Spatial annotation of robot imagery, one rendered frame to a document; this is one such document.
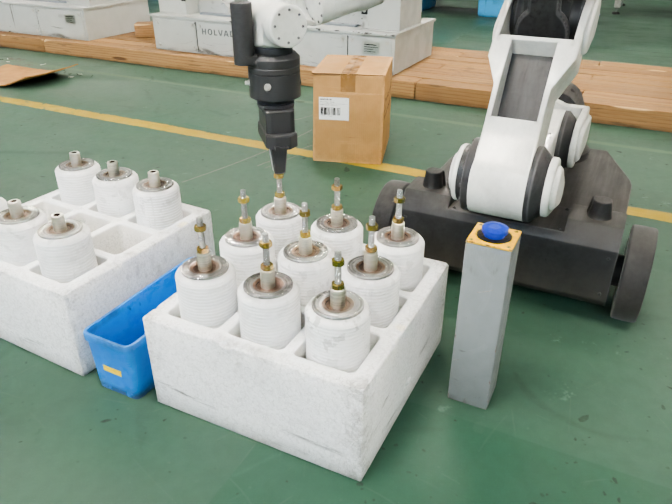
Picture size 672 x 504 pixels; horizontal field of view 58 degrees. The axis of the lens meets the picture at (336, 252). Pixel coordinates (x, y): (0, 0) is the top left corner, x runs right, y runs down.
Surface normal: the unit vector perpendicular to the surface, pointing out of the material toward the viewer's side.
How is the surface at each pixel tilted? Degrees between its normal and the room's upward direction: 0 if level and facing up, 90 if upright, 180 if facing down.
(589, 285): 90
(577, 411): 0
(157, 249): 90
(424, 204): 45
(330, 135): 89
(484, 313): 90
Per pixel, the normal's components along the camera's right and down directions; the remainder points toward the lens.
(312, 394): -0.44, 0.44
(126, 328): 0.89, 0.19
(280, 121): 0.26, 0.47
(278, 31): 0.50, 0.42
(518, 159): -0.32, -0.30
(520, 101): -0.39, -0.07
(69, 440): 0.00, -0.88
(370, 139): -0.19, 0.47
